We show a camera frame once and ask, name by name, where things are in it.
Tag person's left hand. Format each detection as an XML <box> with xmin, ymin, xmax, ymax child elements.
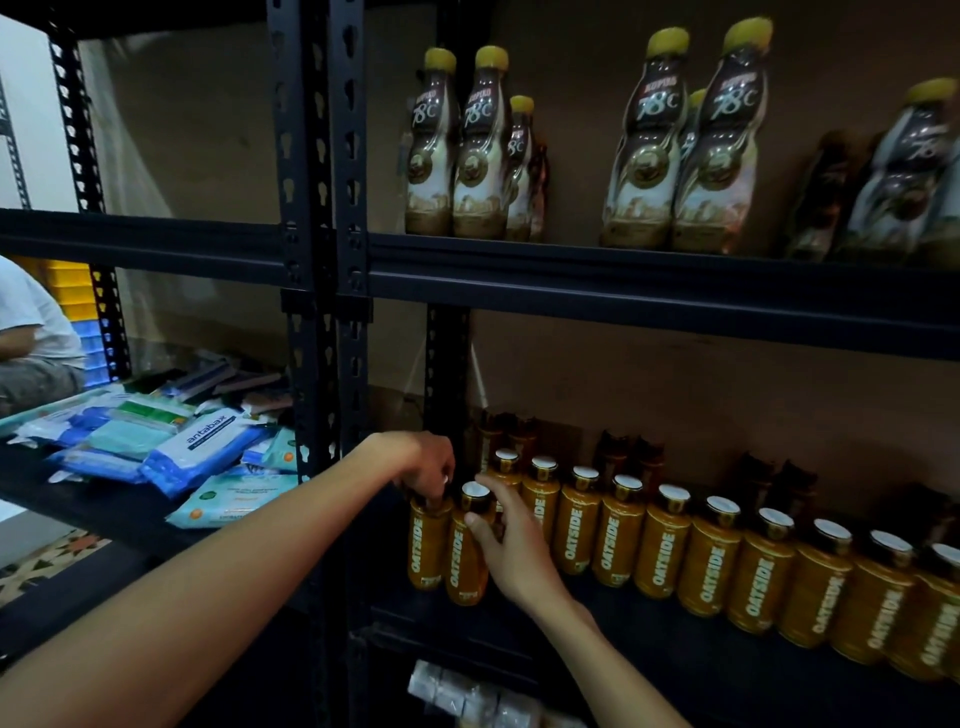
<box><xmin>367</xmin><ymin>430</ymin><xmax>456</xmax><ymax>504</ymax></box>

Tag person's right hand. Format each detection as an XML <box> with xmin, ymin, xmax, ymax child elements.
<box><xmin>465</xmin><ymin>477</ymin><xmax>579</xmax><ymax>617</ymax></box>

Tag Oatside bottle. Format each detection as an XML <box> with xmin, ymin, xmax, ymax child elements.
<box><xmin>445</xmin><ymin>480</ymin><xmax>497</xmax><ymax>608</ymax></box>
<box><xmin>408</xmin><ymin>487</ymin><xmax>455</xmax><ymax>591</ymax></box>

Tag orange Oatside bottles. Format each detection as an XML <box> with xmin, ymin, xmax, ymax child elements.
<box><xmin>465</xmin><ymin>412</ymin><xmax>960</xmax><ymax>684</ymax></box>

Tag black metal shelf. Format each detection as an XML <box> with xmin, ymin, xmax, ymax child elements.
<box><xmin>267</xmin><ymin>0</ymin><xmax>960</xmax><ymax>728</ymax></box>
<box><xmin>0</xmin><ymin>0</ymin><xmax>339</xmax><ymax>677</ymax></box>

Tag row of yellow-capped coffee bottles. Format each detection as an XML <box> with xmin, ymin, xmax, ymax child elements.
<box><xmin>397</xmin><ymin>15</ymin><xmax>960</xmax><ymax>272</ymax></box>

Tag person's right forearm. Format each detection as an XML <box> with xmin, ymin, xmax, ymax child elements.
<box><xmin>532</xmin><ymin>592</ymin><xmax>692</xmax><ymax>728</ymax></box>

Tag person's left forearm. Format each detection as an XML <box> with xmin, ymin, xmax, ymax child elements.
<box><xmin>0</xmin><ymin>435</ymin><xmax>410</xmax><ymax>728</ymax></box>

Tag packets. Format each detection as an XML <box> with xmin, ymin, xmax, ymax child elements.
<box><xmin>408</xmin><ymin>660</ymin><xmax>587</xmax><ymax>728</ymax></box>

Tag row of wet wipe packs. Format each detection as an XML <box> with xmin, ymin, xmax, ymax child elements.
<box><xmin>0</xmin><ymin>360</ymin><xmax>302</xmax><ymax>530</ymax></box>

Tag blue plastic crate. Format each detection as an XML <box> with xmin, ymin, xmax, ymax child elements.
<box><xmin>72</xmin><ymin>318</ymin><xmax>113</xmax><ymax>389</ymax></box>

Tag yellow plastic crate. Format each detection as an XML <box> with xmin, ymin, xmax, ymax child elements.
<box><xmin>42</xmin><ymin>258</ymin><xmax>104</xmax><ymax>324</ymax></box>

